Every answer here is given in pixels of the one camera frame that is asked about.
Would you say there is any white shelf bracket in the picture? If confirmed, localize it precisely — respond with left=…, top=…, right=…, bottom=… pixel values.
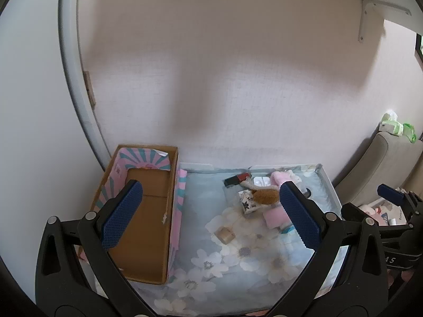
left=358, top=0, right=412, bottom=42

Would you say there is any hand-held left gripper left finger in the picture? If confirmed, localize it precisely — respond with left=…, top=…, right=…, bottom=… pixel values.
left=35, top=179, right=156, bottom=317

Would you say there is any door hinge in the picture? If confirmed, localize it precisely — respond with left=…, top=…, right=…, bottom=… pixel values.
left=83, top=71, right=96, bottom=111

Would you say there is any beige chair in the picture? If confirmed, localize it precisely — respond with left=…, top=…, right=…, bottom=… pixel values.
left=332, top=131, right=423, bottom=207

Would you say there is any black and white patterned box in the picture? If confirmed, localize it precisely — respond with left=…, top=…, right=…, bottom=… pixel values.
left=238, top=190, right=261, bottom=215

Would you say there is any green tissue pack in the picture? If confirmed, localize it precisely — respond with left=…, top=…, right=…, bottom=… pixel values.
left=378, top=112, right=404, bottom=137

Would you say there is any cardboard box with striped lining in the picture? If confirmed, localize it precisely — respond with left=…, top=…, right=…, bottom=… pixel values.
left=77, top=143, right=187, bottom=285

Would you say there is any black and red tube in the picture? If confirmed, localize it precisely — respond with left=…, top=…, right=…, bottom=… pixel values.
left=224, top=173, right=252, bottom=188

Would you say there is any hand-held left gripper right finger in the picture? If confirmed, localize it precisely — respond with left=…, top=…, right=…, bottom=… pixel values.
left=268, top=181, right=389, bottom=317

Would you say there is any small green packet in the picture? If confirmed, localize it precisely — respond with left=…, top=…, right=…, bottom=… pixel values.
left=403, top=123, right=417, bottom=144

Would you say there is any pink towel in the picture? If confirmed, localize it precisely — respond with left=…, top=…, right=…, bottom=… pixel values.
left=263, top=206, right=291, bottom=229

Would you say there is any white tray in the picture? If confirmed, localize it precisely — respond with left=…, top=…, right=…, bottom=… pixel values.
left=178, top=162, right=342, bottom=215

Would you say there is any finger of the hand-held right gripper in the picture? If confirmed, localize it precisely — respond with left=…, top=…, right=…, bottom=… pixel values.
left=377, top=184, right=423, bottom=228

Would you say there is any pink plush toy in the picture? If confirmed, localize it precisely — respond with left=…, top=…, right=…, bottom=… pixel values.
left=271, top=169, right=303, bottom=189

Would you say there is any wooden block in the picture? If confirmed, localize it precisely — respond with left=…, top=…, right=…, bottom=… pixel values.
left=216, top=227, right=235, bottom=245

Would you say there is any printed packet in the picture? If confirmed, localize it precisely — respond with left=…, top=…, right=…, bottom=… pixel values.
left=377, top=205, right=402, bottom=225

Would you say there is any brown furry toy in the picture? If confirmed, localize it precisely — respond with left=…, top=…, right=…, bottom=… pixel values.
left=251, top=188, right=281, bottom=205

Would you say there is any white door frame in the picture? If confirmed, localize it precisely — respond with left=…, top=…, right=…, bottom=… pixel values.
left=58, top=0, right=113, bottom=159

